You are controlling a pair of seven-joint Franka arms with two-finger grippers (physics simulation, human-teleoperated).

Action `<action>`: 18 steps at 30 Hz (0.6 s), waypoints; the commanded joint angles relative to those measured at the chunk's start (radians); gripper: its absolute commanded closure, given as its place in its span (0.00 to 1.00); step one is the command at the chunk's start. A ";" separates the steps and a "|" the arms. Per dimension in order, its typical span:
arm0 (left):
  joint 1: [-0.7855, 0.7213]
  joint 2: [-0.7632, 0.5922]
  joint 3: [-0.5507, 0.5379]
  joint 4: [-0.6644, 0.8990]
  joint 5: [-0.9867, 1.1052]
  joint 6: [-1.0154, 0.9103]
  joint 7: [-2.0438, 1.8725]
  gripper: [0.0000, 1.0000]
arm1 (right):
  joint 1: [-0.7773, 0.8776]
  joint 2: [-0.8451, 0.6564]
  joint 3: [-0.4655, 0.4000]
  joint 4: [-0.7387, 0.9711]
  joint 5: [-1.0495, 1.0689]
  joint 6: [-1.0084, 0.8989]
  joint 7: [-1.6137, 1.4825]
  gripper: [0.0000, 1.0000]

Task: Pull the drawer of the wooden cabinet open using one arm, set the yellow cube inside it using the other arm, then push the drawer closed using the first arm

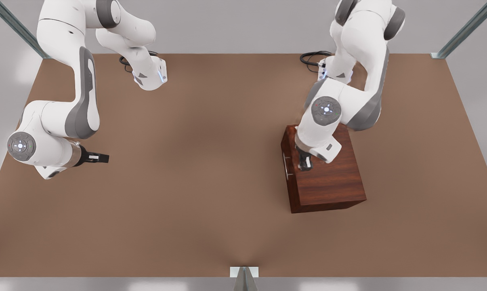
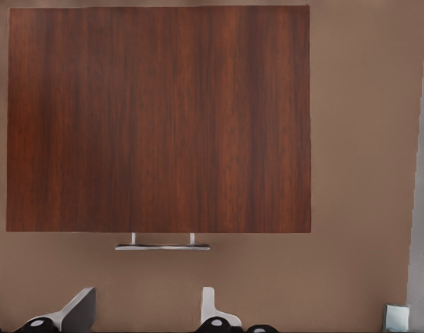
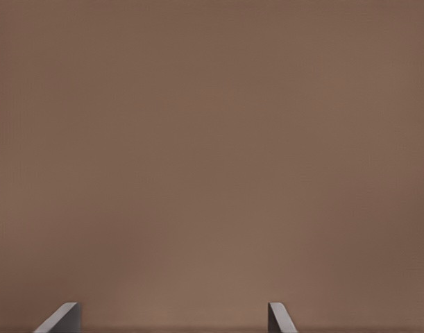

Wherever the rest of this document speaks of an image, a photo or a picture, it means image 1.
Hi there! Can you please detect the black cable loop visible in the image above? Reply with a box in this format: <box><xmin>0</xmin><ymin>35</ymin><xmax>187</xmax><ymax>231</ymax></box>
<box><xmin>300</xmin><ymin>51</ymin><xmax>334</xmax><ymax>74</ymax></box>
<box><xmin>119</xmin><ymin>51</ymin><xmax>159</xmax><ymax>74</ymax></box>

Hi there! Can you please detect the dark wooden cabinet box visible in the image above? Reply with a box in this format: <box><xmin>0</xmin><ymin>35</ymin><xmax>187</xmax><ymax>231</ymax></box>
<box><xmin>281</xmin><ymin>124</ymin><xmax>367</xmax><ymax>214</ymax></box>

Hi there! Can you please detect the silver frame post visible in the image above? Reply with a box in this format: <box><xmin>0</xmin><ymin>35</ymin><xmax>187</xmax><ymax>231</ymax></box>
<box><xmin>0</xmin><ymin>0</ymin><xmax>52</xmax><ymax>59</ymax></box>
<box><xmin>430</xmin><ymin>0</ymin><xmax>487</xmax><ymax>60</ymax></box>
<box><xmin>230</xmin><ymin>267</ymin><xmax>259</xmax><ymax>291</ymax></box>

